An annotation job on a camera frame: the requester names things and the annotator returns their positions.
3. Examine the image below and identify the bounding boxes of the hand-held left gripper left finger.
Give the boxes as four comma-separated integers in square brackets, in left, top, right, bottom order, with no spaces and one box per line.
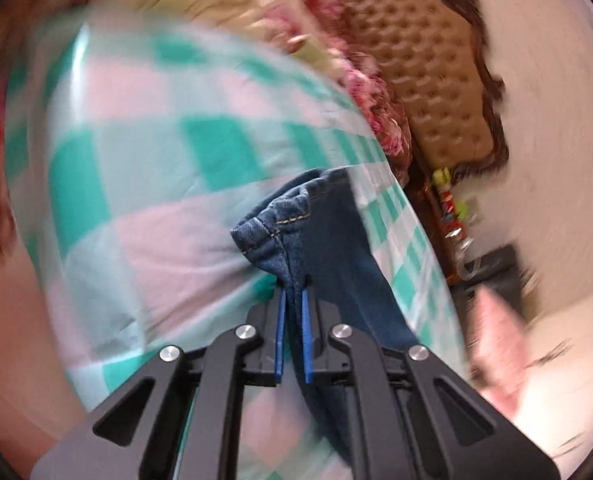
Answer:
[92,287,286,480]

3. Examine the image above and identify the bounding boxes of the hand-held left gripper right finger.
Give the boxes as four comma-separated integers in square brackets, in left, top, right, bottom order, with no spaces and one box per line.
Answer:
[301,287,496,480]

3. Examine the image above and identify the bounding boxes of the blue denim pants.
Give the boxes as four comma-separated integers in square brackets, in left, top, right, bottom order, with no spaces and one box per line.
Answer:
[230,167,428,467]

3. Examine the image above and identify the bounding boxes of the dark wooden nightstand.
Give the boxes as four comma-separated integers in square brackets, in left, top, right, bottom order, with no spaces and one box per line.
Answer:
[409,175,460,288]

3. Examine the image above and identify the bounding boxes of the pink cloth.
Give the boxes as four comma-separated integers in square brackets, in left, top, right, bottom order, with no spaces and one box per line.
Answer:
[469,287,530,413]

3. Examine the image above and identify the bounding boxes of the green white checkered cloth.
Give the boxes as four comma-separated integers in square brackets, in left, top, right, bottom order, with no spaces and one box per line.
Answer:
[4,7,471,480]

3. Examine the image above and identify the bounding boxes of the pink floral quilt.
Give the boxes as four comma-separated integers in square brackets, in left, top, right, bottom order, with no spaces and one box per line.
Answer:
[136,0,413,183]

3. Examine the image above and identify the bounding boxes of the tufted leather carved headboard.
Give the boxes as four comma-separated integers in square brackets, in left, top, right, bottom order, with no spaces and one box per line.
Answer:
[301,0,510,182]

